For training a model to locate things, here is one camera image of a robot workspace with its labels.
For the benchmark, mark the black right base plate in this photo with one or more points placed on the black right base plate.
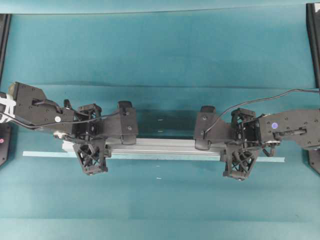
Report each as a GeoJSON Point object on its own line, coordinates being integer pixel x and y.
{"type": "Point", "coordinates": [314, 160]}

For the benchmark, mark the black frame post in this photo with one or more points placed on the black frame post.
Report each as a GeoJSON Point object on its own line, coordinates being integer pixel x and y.
{"type": "Point", "coordinates": [5, 20]}
{"type": "Point", "coordinates": [313, 31]}

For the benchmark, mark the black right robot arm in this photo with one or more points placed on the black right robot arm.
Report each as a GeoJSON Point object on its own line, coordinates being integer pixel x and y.
{"type": "Point", "coordinates": [301, 126]}

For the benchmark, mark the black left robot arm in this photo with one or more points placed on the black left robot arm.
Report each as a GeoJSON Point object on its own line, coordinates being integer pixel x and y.
{"type": "Point", "coordinates": [29, 107]}

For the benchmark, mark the black right frame post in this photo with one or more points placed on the black right frame post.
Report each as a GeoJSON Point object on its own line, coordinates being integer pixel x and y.
{"type": "Point", "coordinates": [313, 31]}

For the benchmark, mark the teal raised foam strip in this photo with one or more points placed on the teal raised foam strip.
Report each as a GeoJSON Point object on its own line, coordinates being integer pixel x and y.
{"type": "Point", "coordinates": [149, 157]}

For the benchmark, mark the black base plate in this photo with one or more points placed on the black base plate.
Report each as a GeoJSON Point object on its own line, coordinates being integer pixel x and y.
{"type": "Point", "coordinates": [314, 160]}
{"type": "Point", "coordinates": [5, 137]}

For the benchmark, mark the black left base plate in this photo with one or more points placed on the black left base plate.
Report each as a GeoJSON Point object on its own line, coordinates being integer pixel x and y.
{"type": "Point", "coordinates": [5, 137]}

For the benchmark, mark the silver aluminium extrusion rail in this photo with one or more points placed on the silver aluminium extrusion rail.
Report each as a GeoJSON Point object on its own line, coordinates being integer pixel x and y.
{"type": "Point", "coordinates": [161, 146]}

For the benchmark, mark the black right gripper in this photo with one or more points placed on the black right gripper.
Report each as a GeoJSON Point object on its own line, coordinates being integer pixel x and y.
{"type": "Point", "coordinates": [239, 161]}

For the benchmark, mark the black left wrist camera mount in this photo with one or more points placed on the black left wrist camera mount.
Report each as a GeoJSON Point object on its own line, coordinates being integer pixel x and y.
{"type": "Point", "coordinates": [121, 125]}

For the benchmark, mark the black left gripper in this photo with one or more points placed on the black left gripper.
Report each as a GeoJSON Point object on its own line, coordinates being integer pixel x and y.
{"type": "Point", "coordinates": [89, 125]}

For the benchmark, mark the black left frame post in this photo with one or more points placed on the black left frame post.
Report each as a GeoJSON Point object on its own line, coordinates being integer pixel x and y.
{"type": "Point", "coordinates": [5, 20]}

